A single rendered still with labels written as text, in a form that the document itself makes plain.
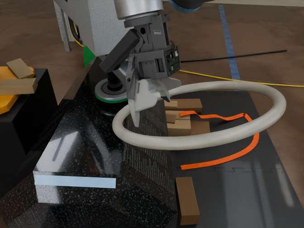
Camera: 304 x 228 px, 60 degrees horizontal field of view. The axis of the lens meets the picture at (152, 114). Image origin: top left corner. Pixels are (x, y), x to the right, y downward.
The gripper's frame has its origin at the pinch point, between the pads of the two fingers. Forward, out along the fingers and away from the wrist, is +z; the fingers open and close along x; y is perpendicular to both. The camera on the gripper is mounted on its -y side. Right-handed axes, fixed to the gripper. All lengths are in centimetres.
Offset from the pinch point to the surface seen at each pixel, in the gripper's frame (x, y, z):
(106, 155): 27, -43, 29
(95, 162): 22, -45, 30
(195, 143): -0.5, 9.3, 6.5
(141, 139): -1.3, -3.3, 5.7
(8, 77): 57, -140, -3
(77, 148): 24, -57, 25
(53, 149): 19, -65, 24
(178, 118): 149, -68, 64
